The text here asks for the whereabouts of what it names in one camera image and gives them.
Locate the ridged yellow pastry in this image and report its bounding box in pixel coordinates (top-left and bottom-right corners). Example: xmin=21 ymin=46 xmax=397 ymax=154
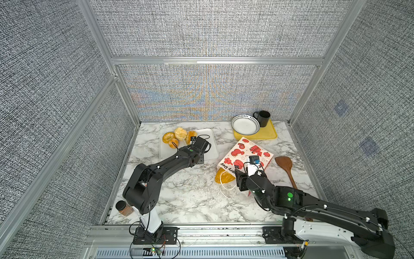
xmin=185 ymin=131 xmax=197 ymax=145

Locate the pale knotted bun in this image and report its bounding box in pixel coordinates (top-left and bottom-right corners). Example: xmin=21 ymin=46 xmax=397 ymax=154
xmin=174 ymin=127 xmax=188 ymax=141

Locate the white and red paper bag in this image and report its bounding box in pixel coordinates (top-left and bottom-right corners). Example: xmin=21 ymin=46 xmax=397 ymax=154
xmin=217 ymin=137 xmax=274 ymax=177

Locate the large orange oval bread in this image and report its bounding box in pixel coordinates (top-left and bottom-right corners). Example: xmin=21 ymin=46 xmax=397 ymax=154
xmin=215 ymin=167 xmax=236 ymax=183

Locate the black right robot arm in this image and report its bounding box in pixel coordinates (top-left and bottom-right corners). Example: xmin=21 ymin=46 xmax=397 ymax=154
xmin=235 ymin=169 xmax=395 ymax=259

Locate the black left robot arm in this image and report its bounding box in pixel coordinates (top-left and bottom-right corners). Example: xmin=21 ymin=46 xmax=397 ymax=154
xmin=122 ymin=137 xmax=211 ymax=234

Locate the small orange round bun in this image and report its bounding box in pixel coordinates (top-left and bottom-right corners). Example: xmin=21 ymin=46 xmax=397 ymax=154
xmin=168 ymin=138 xmax=179 ymax=149

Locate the white rectangular tray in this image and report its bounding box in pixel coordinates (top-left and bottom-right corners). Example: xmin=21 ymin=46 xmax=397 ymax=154
xmin=158 ymin=128 xmax=220 ymax=163

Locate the wooden spatula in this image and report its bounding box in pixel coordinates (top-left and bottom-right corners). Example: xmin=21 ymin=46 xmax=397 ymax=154
xmin=274 ymin=156 xmax=314 ymax=223

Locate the yellow cutting board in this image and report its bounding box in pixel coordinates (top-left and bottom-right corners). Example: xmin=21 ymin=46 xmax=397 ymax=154
xmin=234 ymin=120 xmax=278 ymax=140

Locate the black rimmed white bowl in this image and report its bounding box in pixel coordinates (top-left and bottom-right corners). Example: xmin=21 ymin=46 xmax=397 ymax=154
xmin=231 ymin=114 xmax=260 ymax=136

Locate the black mug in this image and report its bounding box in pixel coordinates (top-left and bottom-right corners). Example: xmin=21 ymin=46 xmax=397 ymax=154
xmin=253 ymin=110 xmax=271 ymax=127

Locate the brown spice jar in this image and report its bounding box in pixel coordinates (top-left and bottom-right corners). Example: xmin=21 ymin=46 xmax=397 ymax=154
xmin=115 ymin=200 xmax=134 ymax=217

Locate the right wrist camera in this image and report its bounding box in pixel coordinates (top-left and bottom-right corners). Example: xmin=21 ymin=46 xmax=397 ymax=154
xmin=246 ymin=155 xmax=261 ymax=177

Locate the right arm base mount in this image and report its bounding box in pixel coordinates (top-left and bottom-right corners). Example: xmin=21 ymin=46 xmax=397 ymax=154
xmin=262 ymin=226 xmax=304 ymax=245

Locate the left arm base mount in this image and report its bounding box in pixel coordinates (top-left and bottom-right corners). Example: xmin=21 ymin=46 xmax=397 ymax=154
xmin=133 ymin=226 xmax=179 ymax=245

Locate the aluminium front rail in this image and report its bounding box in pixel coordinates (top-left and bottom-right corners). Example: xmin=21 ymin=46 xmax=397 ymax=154
xmin=80 ymin=223 xmax=300 ymax=259

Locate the aluminium cage frame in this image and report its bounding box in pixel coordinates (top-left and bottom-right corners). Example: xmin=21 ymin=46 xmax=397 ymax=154
xmin=0 ymin=0 xmax=368 ymax=240

